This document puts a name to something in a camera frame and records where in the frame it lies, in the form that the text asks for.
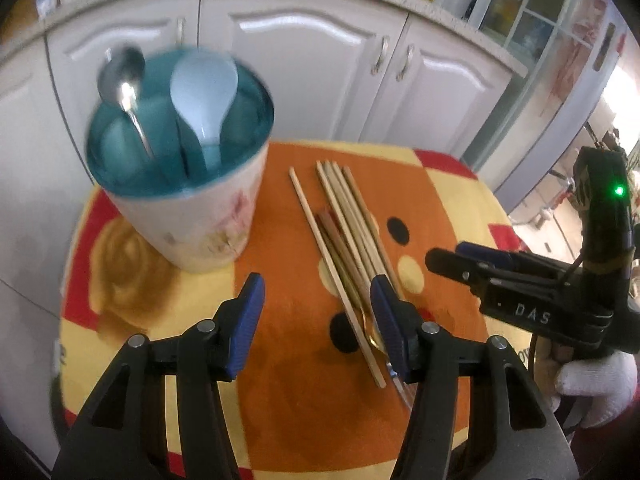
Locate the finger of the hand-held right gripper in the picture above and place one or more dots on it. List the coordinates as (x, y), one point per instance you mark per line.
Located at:
(490, 255)
(450, 262)

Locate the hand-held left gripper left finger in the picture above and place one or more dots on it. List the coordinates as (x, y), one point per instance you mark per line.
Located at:
(250, 310)

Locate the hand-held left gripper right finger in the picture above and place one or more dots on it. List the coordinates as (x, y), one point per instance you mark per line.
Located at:
(387, 310)

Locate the pale wooden chopstick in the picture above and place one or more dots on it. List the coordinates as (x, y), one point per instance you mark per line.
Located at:
(323, 245)

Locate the pile of wooden chopsticks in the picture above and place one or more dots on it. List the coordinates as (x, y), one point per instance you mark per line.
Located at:
(350, 220)

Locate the white floral utensil cup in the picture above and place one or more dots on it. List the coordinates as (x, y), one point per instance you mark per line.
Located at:
(200, 225)

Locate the person's right hand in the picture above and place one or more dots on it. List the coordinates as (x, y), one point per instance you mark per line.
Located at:
(600, 385)

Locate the gold spoon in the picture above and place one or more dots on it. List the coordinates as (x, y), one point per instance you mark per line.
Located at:
(374, 340)

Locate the metal fork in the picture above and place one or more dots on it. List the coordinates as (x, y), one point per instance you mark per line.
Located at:
(400, 385)

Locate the orange printed mat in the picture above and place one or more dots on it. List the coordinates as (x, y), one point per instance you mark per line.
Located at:
(310, 410)

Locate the white refrigerator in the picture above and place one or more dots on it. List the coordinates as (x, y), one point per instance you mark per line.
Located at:
(560, 110)

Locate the white plastic spoon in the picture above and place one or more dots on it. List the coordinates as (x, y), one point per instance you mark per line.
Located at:
(202, 90)

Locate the glass door cabinet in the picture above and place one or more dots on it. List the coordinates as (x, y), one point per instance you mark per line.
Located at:
(525, 5)

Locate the metal spoon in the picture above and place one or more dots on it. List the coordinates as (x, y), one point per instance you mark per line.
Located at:
(120, 72)

